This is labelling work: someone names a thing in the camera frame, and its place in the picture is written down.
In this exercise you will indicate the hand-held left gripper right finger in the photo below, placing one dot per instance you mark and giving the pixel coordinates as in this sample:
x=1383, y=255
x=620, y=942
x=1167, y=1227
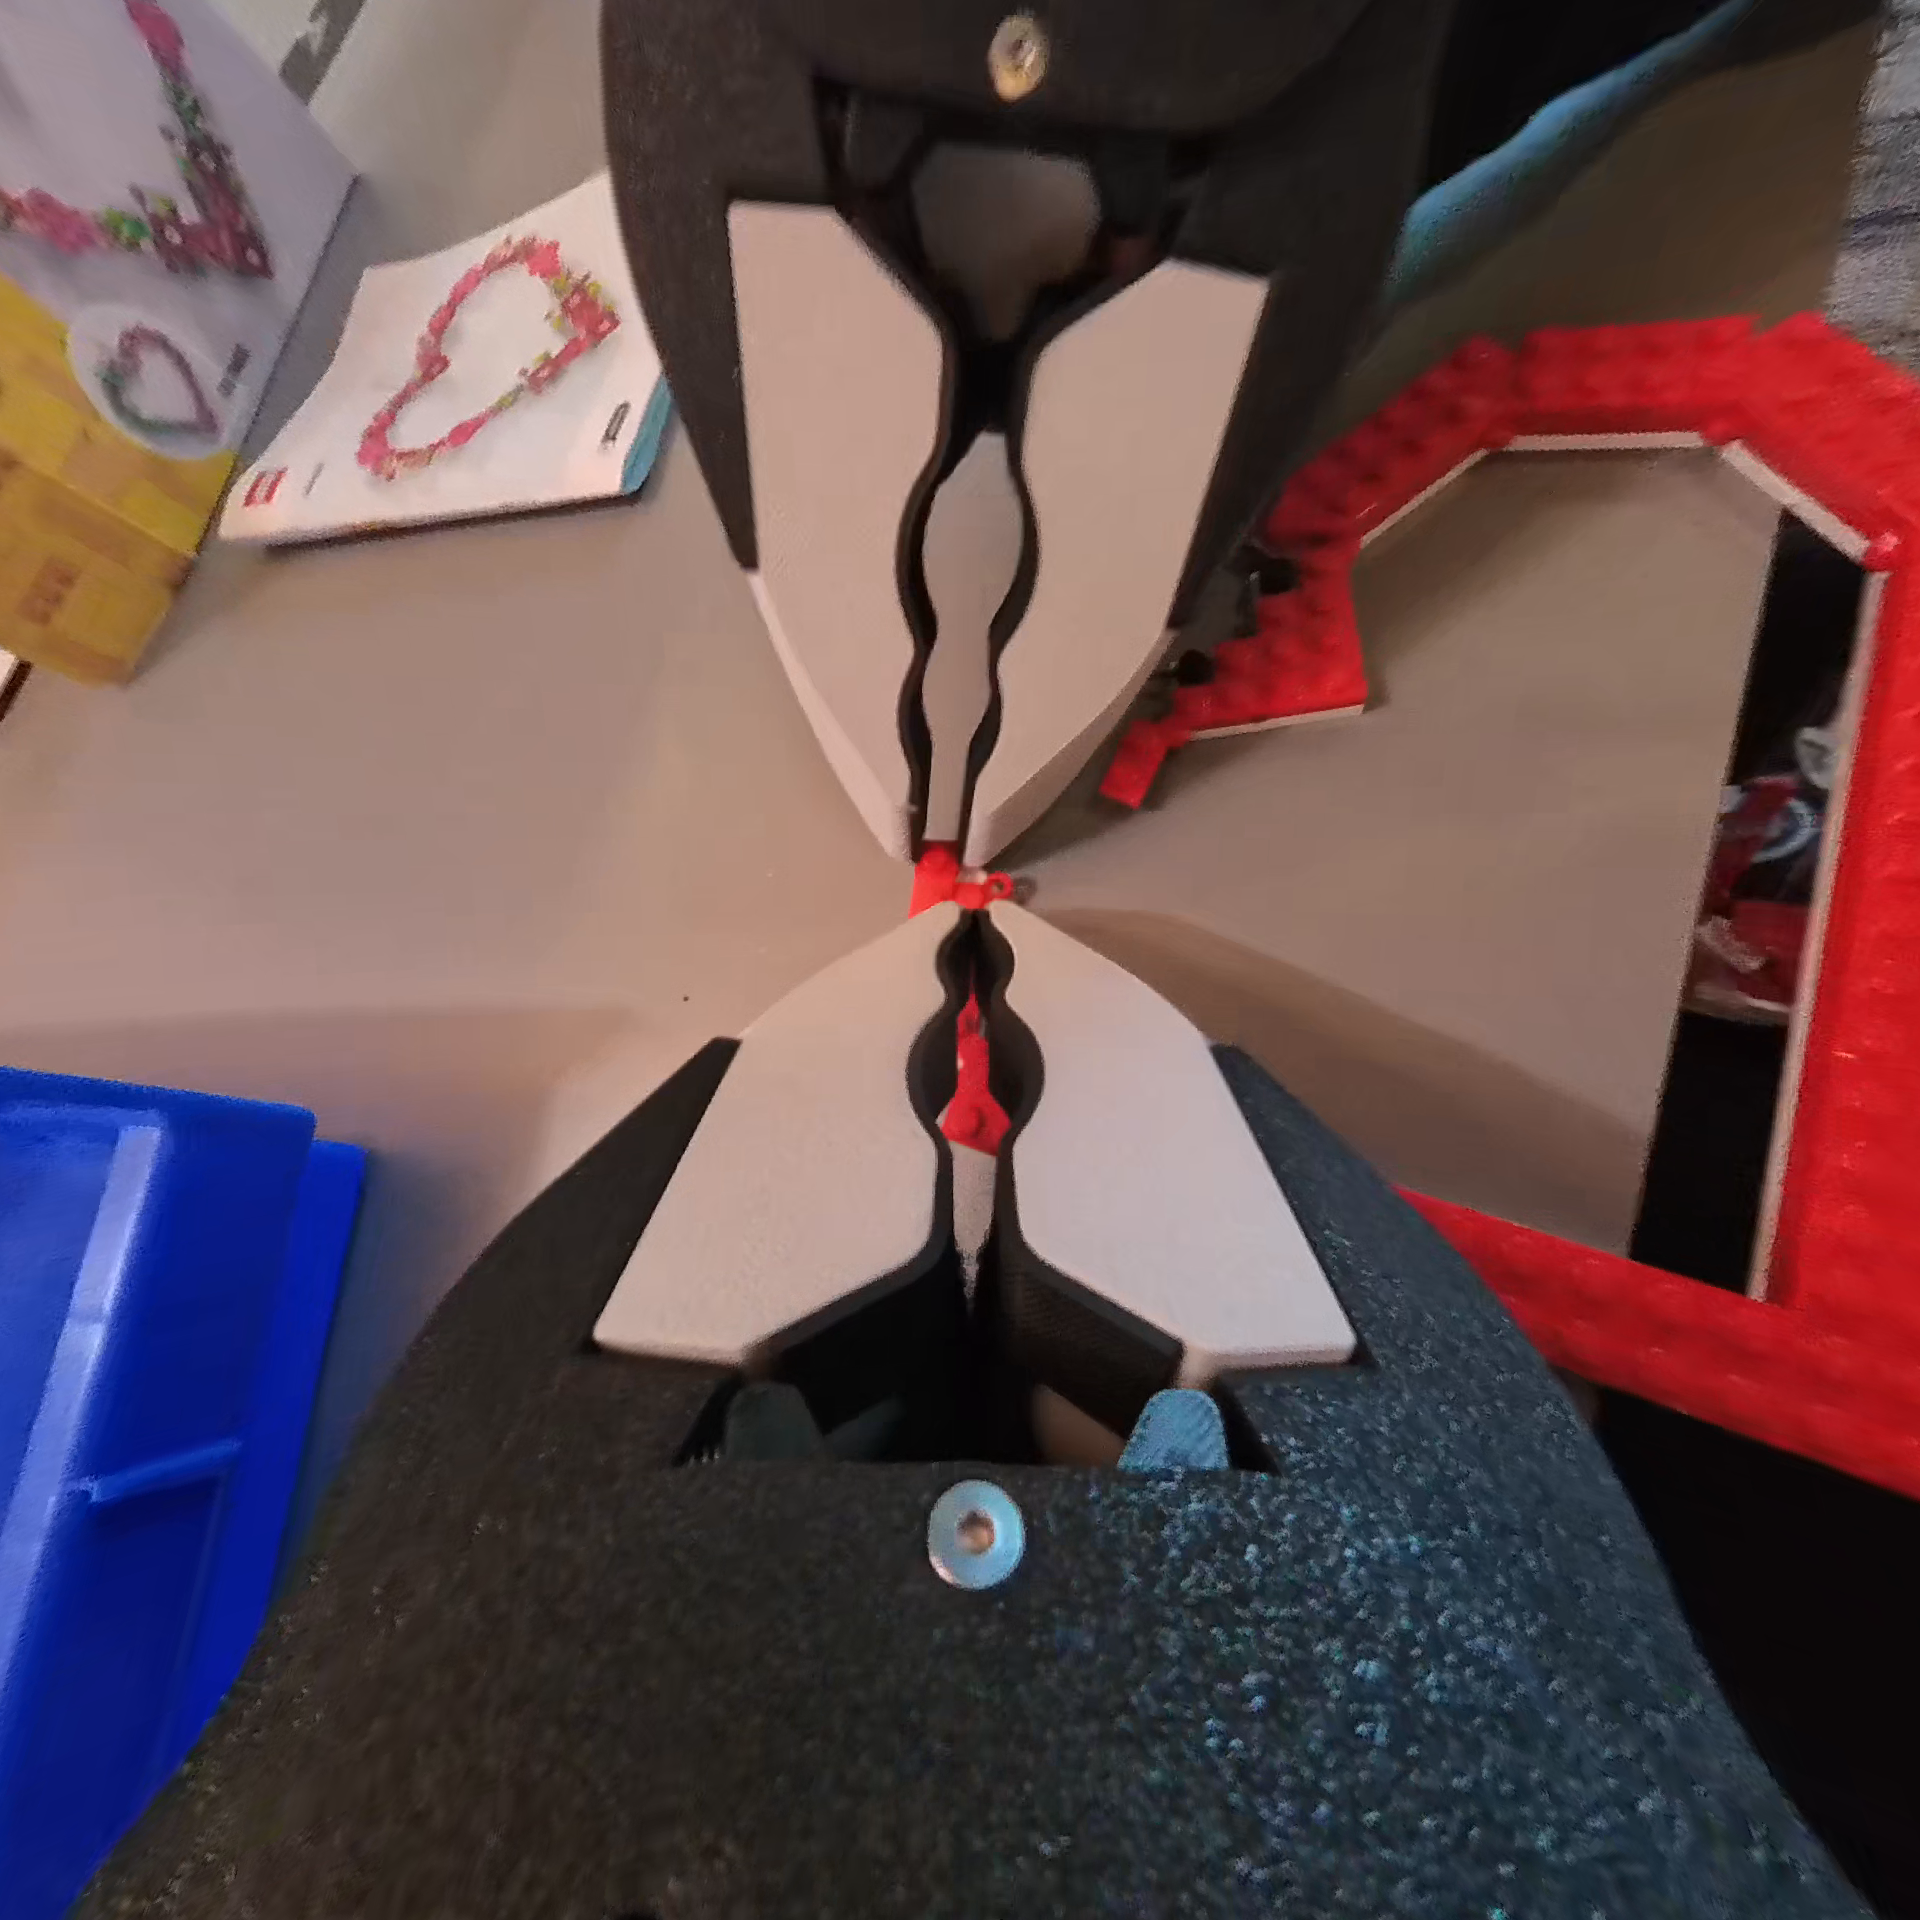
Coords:
x=1155, y=1199

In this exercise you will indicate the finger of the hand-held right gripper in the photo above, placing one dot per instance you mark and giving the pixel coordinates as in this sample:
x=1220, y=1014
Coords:
x=1125, y=496
x=825, y=480

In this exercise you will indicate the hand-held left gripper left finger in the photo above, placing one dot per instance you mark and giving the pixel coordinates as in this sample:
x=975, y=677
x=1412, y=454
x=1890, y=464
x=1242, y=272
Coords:
x=811, y=1170

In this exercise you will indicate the small red brick piece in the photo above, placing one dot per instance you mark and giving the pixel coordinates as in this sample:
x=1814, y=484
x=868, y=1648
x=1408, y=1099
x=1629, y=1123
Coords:
x=944, y=886

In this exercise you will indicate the red brick heart frame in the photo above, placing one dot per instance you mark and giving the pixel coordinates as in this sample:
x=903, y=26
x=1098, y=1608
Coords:
x=1861, y=900

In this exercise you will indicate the heart print instruction booklet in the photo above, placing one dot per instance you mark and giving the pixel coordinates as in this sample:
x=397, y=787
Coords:
x=450, y=450

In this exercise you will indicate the yellow and white toy box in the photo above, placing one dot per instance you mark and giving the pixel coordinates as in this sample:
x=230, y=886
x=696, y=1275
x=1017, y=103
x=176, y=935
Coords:
x=106, y=450

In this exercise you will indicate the blue plastic bin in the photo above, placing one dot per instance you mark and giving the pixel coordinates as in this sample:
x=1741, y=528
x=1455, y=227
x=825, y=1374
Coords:
x=134, y=1426

